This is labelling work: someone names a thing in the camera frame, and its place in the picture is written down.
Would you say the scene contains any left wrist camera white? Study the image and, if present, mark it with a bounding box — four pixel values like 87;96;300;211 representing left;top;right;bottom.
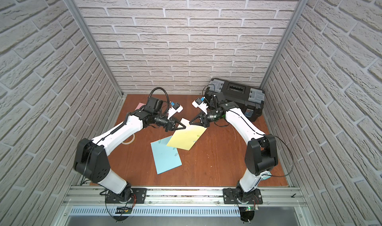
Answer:
167;102;183;119

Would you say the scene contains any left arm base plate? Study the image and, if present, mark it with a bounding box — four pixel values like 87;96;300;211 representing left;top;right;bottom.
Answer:
105;188;148;204

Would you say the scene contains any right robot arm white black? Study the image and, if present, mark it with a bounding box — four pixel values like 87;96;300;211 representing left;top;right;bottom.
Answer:
189;97;278;205

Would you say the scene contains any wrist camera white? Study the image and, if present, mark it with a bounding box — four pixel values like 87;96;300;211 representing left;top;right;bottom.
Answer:
192;97;208;114
167;102;183;119

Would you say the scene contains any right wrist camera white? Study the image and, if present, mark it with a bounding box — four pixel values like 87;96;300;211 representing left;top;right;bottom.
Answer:
192;97;208;114

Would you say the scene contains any left corner aluminium post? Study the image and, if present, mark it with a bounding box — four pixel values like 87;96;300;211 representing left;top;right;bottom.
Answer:
56;0;123;96

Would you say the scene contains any right corner aluminium post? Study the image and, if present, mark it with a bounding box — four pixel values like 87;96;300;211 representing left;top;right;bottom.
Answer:
259;0;308;90

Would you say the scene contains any clear tape roll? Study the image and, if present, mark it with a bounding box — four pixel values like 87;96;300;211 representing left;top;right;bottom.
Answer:
122;134;136;145

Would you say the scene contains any corner aluminium post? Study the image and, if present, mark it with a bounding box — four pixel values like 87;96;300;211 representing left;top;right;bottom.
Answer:
56;0;123;96
259;0;308;90

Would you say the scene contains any yellow paper sheet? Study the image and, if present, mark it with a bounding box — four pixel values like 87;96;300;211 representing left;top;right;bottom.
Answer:
167;118;206;150

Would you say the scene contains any light blue paper sheet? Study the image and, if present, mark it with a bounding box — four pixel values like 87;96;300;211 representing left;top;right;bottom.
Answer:
151;136;182;174

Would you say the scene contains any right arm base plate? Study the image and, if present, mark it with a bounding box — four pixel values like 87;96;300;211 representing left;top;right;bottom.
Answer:
222;187;263;205

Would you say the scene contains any black plastic toolbox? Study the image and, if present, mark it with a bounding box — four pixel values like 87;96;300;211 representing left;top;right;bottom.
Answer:
203;78;265;122

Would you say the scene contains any small teal card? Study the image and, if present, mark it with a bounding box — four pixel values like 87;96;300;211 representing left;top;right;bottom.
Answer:
260;171;272;180

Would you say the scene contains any pink paper sheet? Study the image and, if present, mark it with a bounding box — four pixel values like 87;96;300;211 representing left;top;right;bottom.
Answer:
135;103;146;110

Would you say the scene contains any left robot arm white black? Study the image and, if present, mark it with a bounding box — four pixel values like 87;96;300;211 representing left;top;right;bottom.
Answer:
73;95;186;203

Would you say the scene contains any aluminium front rail frame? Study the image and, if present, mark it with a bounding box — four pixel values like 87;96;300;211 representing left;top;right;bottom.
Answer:
52;186;313;226

